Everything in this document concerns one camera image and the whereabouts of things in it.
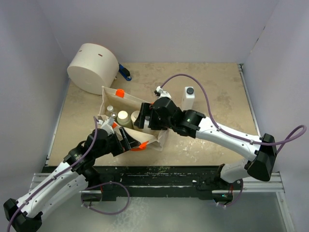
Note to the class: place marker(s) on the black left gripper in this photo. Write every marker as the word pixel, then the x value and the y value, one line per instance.
pixel 129 142

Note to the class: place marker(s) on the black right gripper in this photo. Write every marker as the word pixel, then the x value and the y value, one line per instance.
pixel 145 111

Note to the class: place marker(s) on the canvas bag orange handles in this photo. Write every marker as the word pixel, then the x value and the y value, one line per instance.
pixel 124 101

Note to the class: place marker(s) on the white square bottle dark cap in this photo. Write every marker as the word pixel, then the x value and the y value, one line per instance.
pixel 188 98

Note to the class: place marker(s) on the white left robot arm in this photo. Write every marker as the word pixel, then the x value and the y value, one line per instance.
pixel 73 174

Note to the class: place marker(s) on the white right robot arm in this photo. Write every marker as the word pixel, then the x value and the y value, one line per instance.
pixel 259 153

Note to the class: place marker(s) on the beige bottle beige cap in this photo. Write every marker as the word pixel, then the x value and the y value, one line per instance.
pixel 134 116

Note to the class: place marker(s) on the green bottle white cap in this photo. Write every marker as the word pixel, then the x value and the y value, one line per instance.
pixel 124 120

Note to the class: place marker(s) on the small silver cap bottle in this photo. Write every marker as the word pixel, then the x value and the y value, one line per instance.
pixel 114 115

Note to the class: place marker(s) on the clear bottle white cap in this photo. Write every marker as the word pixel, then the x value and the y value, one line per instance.
pixel 109 110

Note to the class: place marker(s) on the blue black tool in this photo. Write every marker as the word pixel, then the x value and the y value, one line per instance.
pixel 124 72

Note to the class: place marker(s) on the large white cylindrical container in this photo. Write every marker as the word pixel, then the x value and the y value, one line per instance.
pixel 93 68

